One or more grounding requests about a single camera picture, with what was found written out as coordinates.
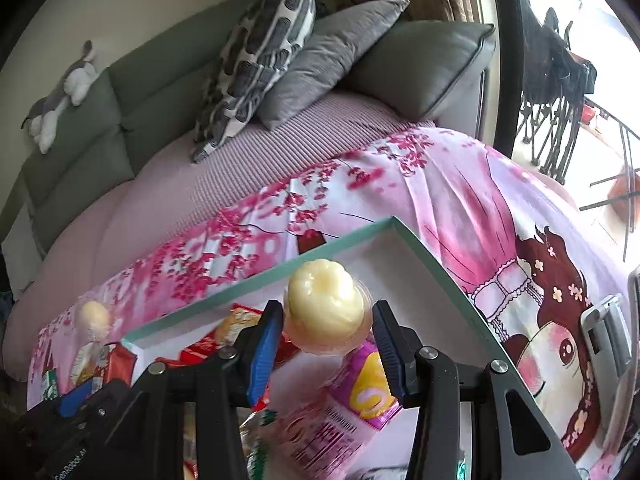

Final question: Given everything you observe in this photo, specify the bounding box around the grey green sofa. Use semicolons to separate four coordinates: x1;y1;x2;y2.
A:
0;20;498;271

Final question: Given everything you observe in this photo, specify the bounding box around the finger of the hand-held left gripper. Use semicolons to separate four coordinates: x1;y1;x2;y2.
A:
55;377;106;418

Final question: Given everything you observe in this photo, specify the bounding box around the white cushion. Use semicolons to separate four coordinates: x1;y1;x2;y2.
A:
0;205;43;301

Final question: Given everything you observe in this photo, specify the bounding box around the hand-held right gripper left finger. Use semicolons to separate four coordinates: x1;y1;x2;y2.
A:
82;300;285;480

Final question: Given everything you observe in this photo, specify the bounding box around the black outdoor chair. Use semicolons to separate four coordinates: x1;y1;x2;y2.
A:
520;7;598;183

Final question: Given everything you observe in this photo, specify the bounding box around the pink striped sofa cover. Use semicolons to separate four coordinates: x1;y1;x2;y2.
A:
2;92;436;371

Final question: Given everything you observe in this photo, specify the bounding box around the green white snack packet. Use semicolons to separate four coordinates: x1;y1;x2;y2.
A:
239;407;281;480

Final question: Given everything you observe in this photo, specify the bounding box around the black door frame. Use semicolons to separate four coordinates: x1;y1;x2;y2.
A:
487;0;526;158

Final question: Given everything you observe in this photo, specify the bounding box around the teal cardboard box tray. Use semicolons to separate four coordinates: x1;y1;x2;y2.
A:
120;216;571;480

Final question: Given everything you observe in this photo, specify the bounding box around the small green carton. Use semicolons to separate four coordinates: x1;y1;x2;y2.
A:
40;370;60;401

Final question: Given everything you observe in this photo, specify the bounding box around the pale yellow pudding cup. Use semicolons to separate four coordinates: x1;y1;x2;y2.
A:
75;300;113;333
282;258;373;357

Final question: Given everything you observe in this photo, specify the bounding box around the pink snack packet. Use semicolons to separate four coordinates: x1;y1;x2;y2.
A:
272;337;403;480

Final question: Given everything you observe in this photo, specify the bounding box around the grey pillow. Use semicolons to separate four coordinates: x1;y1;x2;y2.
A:
259;0;411;131

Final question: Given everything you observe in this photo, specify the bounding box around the silver metal device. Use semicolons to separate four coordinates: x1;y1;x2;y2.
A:
580;294;635;443

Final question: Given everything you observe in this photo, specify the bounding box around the red snack packet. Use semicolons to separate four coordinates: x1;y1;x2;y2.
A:
102;344;138;391
155;332;301;408

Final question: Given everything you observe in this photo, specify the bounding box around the grey white plush dog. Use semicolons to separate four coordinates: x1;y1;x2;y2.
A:
21;40;100;155

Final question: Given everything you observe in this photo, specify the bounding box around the pink printed blanket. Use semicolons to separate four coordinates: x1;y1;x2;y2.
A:
27;127;638;480

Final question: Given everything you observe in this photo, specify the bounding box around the black white patterned pillow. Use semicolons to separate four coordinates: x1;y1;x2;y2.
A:
191;0;317;163

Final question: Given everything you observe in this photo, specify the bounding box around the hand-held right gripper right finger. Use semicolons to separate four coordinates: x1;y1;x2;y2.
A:
371;300;583;480

